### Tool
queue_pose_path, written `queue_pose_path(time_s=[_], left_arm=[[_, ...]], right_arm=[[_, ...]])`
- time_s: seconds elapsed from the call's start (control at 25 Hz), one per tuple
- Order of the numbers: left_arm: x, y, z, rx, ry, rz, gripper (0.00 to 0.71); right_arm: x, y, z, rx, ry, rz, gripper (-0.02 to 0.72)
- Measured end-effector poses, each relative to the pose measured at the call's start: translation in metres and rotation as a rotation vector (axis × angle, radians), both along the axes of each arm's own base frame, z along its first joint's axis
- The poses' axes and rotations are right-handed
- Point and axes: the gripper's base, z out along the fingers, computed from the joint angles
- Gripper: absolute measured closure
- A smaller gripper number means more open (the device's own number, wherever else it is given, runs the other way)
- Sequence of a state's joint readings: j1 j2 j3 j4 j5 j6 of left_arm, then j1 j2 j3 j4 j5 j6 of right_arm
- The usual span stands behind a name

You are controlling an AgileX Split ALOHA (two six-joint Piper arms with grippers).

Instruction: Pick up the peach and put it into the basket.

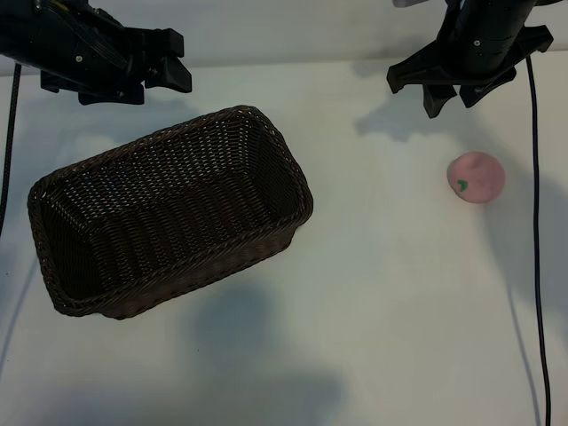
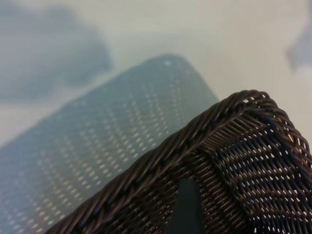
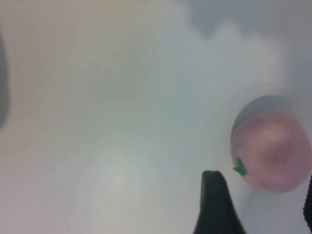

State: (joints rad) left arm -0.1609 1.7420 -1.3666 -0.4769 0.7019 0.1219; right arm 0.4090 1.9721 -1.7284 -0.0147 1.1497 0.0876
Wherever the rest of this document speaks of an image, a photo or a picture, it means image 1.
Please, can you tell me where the pink peach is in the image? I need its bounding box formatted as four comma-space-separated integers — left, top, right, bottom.
446, 151, 507, 205

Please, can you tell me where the black braided cable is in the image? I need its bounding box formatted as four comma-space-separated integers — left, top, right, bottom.
0, 61, 23, 237

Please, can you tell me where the black smooth cable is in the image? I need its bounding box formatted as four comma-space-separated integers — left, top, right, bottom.
525, 55, 552, 426

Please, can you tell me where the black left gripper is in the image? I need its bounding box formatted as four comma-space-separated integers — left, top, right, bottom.
39, 0, 193, 107

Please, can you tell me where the dark brown wicker basket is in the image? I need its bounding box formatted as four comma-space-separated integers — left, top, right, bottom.
26, 104, 315, 321

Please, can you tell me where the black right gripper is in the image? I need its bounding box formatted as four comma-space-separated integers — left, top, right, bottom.
386, 12, 555, 119

